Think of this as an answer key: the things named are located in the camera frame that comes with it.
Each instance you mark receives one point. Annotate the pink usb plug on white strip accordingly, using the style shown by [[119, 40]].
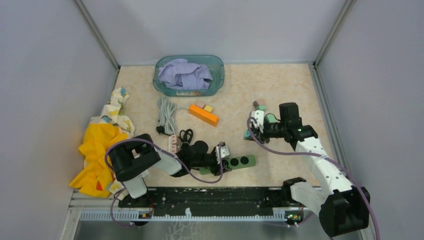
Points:
[[174, 139]]

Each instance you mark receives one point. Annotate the purple cloth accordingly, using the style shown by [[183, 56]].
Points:
[[180, 74]]

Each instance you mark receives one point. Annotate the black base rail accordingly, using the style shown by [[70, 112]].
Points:
[[264, 204]]

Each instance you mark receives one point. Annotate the orange power strip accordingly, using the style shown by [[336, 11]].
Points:
[[203, 115]]

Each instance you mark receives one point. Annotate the pink usb plug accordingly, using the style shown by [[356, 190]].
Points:
[[259, 102], [174, 139]]

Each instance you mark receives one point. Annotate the yellow patterned cloth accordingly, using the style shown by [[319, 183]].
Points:
[[104, 130]]

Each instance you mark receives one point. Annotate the teal plastic basin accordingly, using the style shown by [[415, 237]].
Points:
[[215, 65]]

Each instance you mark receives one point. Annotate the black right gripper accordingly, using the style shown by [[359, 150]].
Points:
[[267, 140]]

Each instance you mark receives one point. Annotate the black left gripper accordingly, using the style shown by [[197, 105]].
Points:
[[225, 167]]

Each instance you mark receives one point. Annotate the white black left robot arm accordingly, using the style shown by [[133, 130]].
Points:
[[130, 158]]

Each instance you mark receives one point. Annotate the white power strip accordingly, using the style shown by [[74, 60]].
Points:
[[170, 145]]

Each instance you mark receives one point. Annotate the light green usb plug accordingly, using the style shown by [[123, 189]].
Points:
[[270, 118]]

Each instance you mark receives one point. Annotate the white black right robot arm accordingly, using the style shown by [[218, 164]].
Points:
[[340, 204]]

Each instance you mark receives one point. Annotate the teal usb plug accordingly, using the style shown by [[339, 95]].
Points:
[[247, 136]]

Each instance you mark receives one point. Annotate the green power strip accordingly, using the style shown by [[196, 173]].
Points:
[[236, 163]]

